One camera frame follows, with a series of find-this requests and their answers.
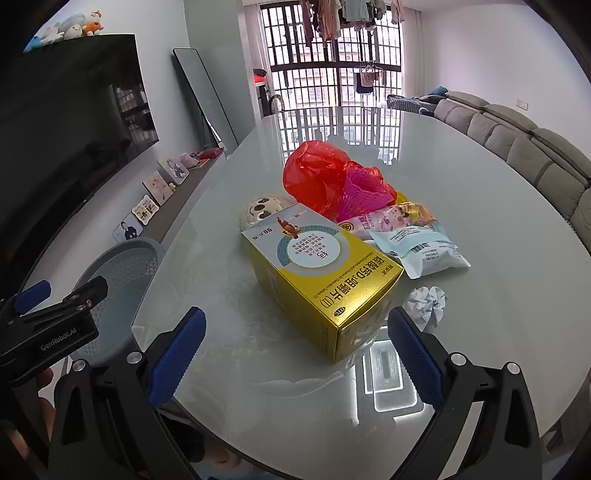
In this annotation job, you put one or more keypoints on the crumpled white paper ball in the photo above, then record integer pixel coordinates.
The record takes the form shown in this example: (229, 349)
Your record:
(425, 307)

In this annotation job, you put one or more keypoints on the tall standing mirror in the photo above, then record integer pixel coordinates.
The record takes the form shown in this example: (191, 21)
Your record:
(203, 97)

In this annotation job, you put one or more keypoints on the white blue face mask packet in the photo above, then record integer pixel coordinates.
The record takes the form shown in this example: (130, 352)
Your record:
(422, 251)

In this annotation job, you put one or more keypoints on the red plastic bag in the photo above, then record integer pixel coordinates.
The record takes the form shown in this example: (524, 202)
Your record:
(314, 170)

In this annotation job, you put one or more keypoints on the pink snack packet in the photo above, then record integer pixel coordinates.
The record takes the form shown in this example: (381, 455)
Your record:
(392, 217)

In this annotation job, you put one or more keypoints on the photo frame cartoon figure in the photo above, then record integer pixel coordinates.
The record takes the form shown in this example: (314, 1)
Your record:
(173, 168)

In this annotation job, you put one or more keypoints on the small hanging laundry rack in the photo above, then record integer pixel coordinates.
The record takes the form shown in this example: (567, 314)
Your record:
(368, 78)

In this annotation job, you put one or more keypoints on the small pink plush toy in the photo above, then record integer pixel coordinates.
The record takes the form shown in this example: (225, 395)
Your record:
(189, 159)

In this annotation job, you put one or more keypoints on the blue plush toy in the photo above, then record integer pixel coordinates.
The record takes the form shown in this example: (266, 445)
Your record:
(34, 44)

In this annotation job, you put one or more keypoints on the blue cloth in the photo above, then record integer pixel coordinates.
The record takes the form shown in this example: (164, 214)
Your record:
(441, 91)

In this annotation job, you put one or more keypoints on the window with dark grille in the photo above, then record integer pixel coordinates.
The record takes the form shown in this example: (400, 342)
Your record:
(332, 69)

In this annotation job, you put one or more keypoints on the photo frame pink print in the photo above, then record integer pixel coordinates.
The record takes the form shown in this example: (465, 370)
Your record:
(158, 187)

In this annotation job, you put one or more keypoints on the round panda face toy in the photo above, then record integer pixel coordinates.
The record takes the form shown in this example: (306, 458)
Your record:
(261, 210)

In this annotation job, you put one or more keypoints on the yellow cardboard box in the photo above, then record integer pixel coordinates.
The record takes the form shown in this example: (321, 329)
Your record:
(318, 281)

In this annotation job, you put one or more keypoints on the row of picture cards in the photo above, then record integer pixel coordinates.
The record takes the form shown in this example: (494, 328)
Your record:
(178, 203)

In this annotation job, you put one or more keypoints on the row of hanging clothes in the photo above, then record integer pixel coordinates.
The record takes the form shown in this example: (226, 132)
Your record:
(351, 16)

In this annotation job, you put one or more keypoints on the pink plastic mesh cone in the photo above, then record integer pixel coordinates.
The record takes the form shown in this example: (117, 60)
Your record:
(364, 194)

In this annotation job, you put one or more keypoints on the black television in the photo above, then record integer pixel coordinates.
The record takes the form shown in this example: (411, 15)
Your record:
(64, 129)

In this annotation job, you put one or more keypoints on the grey sofa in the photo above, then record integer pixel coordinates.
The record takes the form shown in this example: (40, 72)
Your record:
(512, 134)

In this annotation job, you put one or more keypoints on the yellow plastic lid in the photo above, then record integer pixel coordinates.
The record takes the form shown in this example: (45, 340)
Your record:
(402, 198)

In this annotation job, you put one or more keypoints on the photo frame dark figure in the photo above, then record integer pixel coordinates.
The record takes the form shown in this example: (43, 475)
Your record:
(127, 228)

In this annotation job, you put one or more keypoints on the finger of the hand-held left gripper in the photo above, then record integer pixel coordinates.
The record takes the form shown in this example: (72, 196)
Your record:
(32, 293)
(87, 293)

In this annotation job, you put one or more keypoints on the person's left hand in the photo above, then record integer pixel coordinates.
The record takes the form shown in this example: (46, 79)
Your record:
(46, 387)

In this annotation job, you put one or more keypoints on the photo frame yellow print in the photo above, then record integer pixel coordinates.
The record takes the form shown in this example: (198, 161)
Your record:
(145, 210)

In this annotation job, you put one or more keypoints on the red topped appliance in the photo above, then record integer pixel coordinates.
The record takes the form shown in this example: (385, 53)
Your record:
(260, 77)

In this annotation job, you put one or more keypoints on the grey plastic basket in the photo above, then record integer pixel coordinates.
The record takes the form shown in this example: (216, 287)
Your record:
(115, 258)

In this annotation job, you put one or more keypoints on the white wall switch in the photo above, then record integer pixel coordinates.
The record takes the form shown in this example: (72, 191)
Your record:
(522, 103)

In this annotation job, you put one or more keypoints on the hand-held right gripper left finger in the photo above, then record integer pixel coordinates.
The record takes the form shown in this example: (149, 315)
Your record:
(180, 350)

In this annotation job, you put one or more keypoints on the standing fan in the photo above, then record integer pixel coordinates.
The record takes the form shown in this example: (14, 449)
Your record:
(276, 104)

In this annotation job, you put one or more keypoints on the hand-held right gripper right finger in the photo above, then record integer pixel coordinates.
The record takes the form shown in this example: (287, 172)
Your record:
(413, 350)

